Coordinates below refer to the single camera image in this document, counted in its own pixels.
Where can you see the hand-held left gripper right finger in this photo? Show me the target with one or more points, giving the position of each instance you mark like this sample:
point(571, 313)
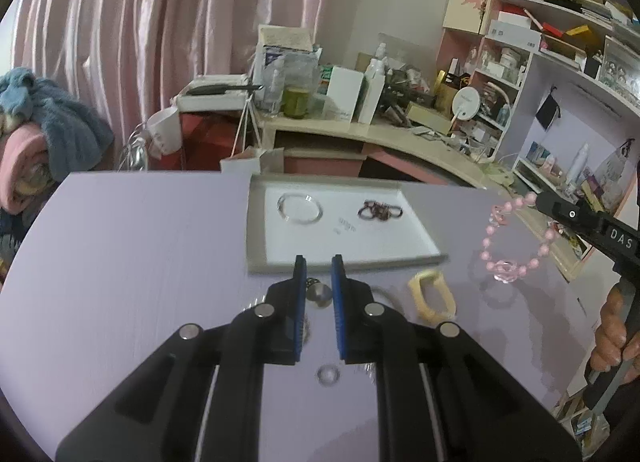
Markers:
point(338, 307)

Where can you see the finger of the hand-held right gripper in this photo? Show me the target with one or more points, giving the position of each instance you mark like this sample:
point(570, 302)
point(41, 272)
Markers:
point(560, 207)

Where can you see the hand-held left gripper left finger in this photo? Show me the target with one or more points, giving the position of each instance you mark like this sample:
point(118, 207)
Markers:
point(300, 302)

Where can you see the small silver pendant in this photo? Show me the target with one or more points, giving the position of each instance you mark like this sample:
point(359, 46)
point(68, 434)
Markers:
point(319, 294)

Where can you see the cream wrist watch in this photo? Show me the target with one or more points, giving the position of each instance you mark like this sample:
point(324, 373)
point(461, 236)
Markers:
point(416, 289)

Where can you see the white shallow tray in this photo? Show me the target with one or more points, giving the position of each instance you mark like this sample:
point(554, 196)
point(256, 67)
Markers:
point(390, 242)

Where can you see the person's right hand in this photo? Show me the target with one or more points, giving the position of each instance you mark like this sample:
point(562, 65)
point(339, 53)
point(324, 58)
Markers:
point(611, 327)

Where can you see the white spray can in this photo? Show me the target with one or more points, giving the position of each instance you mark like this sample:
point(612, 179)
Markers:
point(577, 167)

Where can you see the illustrated card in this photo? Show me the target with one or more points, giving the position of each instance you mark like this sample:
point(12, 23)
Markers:
point(617, 177)

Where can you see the pale green power strip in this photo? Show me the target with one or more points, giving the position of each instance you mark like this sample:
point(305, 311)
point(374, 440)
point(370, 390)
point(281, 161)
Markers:
point(497, 174)

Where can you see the silver bangle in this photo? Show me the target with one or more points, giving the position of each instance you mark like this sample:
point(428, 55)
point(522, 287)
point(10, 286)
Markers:
point(303, 222)

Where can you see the black pouch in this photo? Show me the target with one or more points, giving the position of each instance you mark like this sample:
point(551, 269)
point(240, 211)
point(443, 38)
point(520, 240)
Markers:
point(547, 109)

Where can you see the white pink bookshelf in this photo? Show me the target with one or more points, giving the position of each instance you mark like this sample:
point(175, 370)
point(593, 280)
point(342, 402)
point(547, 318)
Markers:
point(525, 87)

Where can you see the round white mirror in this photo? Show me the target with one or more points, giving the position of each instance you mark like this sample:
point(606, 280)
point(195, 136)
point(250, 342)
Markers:
point(466, 104)

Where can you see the open white cardboard box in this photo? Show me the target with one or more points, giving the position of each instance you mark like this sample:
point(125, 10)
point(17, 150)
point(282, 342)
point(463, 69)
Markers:
point(250, 162)

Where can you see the framed photo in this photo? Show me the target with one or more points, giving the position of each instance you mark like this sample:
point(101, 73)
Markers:
point(622, 69)

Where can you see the beige flat box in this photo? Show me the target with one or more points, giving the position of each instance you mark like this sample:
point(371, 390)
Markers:
point(425, 116)

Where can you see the cream curved desk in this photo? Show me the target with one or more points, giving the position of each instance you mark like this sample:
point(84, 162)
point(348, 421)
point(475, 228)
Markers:
point(320, 129)

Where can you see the red storage box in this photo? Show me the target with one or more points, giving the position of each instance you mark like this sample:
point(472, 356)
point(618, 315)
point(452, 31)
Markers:
point(210, 142)

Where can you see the green glass jar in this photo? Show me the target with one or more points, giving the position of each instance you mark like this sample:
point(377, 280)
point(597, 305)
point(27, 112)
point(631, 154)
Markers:
point(295, 104)

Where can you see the tall white box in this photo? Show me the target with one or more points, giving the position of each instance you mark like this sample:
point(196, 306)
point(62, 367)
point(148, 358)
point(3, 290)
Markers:
point(369, 97)

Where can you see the white square box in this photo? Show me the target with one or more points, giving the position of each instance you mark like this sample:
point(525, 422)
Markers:
point(345, 92)

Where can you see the white paper cup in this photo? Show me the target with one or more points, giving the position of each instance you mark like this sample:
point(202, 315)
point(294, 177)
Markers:
point(162, 132)

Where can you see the white spray bottle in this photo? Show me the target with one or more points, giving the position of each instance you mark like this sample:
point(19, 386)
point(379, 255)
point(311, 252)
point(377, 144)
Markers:
point(380, 57)

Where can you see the fluffy blue towel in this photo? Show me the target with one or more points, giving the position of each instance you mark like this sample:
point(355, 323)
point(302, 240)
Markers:
point(65, 117)

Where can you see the pink blanket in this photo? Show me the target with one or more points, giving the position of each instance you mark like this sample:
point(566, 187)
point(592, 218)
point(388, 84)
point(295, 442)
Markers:
point(25, 152)

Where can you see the pink curtain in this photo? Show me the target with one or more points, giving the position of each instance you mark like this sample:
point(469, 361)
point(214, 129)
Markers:
point(150, 17)

